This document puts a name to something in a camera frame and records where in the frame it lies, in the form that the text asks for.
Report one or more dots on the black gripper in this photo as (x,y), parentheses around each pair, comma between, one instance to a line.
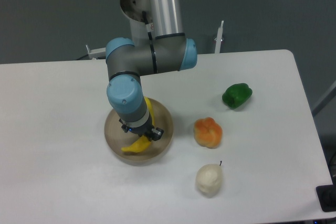
(148,129)

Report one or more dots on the yellow banana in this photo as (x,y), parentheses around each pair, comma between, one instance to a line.
(143,142)

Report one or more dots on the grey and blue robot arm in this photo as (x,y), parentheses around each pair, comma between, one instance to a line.
(166,50)

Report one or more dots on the beige round plate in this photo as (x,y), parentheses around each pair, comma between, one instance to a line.
(116,138)

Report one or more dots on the orange bread roll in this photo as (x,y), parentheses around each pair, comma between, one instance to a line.
(207,132)

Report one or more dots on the white pear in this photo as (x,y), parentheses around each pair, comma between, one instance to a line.
(209,179)

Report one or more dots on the green bell pepper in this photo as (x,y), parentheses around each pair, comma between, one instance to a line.
(236,95)

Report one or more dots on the grey table leg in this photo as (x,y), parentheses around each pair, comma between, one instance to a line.
(324,100)

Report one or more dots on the black box at table edge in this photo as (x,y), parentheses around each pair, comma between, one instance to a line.
(326,197)

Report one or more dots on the white metal bracket left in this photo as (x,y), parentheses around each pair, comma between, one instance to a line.
(99,53)

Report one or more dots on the white metal bracket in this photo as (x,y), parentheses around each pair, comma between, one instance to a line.
(219,38)
(99,53)

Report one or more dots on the white metal bracket right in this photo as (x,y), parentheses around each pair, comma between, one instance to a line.
(219,38)

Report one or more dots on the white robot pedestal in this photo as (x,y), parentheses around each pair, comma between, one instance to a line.
(139,14)

